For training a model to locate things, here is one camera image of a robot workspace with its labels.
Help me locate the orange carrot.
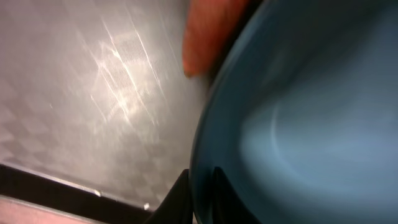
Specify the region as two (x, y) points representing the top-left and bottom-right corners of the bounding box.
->
(182, 0), (252, 77)

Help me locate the dark blue plate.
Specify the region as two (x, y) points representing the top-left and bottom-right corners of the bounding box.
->
(190, 0), (397, 223)

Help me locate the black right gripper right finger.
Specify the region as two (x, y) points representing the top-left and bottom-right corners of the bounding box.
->
(212, 167), (260, 224)

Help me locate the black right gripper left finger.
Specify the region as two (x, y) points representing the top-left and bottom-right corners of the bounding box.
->
(144, 169), (193, 224)

